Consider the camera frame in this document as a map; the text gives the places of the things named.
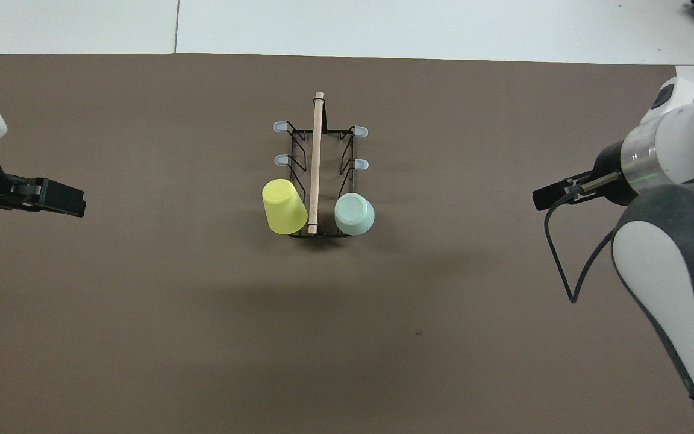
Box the light green plastic cup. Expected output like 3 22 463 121
334 192 375 236

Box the black wire cup rack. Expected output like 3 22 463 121
271 90 369 239

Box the brown table mat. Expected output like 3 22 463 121
0 53 694 434

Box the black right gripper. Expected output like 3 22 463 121
532 140 640 212

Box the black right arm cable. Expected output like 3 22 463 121
543 172 694 304

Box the yellow plastic cup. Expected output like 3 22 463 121
261 178 309 235

